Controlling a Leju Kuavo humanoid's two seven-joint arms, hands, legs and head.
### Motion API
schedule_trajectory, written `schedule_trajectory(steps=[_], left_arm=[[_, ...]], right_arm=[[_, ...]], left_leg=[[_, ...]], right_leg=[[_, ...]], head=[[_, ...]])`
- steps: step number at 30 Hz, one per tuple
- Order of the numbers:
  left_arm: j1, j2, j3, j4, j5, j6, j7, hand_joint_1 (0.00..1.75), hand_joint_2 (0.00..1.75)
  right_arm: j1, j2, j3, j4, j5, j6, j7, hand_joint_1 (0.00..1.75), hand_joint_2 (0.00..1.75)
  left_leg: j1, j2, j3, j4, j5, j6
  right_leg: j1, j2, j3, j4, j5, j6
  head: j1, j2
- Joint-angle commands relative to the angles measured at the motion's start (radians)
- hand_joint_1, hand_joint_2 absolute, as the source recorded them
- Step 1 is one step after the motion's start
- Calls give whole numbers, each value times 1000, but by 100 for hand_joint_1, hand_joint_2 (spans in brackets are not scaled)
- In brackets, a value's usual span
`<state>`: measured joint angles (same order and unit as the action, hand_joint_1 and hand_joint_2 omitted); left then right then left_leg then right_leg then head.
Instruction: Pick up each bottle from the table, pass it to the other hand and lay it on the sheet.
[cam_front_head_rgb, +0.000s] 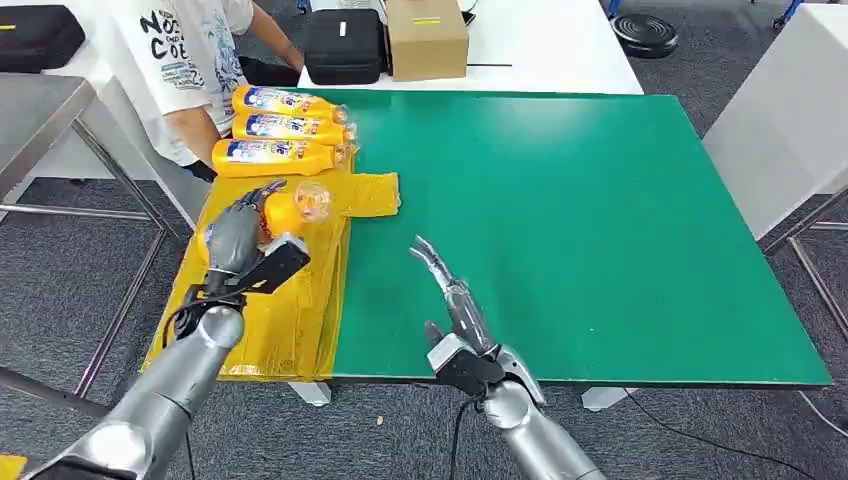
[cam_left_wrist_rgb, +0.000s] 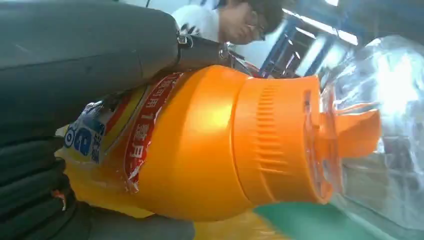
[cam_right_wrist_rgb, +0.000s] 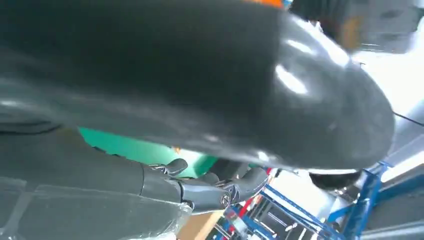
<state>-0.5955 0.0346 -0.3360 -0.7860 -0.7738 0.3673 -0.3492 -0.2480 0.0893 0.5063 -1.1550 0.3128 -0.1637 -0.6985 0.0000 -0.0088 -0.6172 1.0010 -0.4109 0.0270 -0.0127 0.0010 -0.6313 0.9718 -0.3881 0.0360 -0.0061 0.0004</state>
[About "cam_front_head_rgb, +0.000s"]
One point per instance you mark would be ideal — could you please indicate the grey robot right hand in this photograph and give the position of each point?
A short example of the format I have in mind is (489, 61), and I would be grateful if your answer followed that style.
(464, 311)

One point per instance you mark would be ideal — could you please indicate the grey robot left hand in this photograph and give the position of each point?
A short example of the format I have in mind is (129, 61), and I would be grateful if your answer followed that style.
(235, 238)

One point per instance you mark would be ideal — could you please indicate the orange drink bottle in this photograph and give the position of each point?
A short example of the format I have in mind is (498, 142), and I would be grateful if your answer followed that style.
(285, 215)
(272, 158)
(285, 128)
(285, 102)

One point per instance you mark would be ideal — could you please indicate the yellow plastic sheet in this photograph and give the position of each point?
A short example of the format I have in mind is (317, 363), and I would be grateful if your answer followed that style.
(291, 318)

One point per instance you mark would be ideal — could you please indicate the green table mat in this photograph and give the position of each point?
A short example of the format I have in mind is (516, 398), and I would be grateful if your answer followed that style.
(596, 232)

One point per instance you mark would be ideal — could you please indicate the white table foot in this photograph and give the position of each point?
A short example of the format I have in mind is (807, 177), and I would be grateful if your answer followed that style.
(604, 399)
(311, 394)

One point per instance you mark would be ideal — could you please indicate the person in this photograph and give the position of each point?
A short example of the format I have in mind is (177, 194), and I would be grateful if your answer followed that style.
(192, 60)

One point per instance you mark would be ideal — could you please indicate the black hard case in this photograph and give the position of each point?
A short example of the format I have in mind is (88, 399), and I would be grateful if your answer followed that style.
(344, 46)

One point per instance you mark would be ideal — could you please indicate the thin black stick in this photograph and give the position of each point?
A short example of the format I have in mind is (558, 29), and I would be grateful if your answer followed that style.
(489, 65)

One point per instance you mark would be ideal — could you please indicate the brown cardboard box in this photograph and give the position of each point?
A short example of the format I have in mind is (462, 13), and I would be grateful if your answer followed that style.
(426, 43)

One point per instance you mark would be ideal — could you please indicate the black flat case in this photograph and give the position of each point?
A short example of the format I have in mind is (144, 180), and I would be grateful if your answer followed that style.
(36, 36)

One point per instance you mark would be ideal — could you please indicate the yellow floor scrap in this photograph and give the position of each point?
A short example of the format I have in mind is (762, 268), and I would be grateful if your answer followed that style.
(12, 467)

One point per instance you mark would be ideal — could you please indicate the black round disc base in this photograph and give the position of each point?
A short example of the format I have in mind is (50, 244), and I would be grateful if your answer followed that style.
(644, 34)

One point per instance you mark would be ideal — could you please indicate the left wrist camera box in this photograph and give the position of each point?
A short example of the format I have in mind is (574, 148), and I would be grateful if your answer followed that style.
(278, 262)

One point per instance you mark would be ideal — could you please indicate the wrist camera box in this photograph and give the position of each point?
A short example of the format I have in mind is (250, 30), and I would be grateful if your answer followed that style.
(464, 368)
(278, 262)

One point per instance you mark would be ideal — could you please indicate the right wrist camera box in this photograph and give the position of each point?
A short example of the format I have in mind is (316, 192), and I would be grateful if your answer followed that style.
(464, 368)

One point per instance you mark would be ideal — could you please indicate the steel frame table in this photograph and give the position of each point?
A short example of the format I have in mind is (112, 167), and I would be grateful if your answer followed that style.
(40, 112)

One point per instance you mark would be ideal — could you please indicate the steel table leg frame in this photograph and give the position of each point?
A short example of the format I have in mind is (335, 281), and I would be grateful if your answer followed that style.
(805, 262)

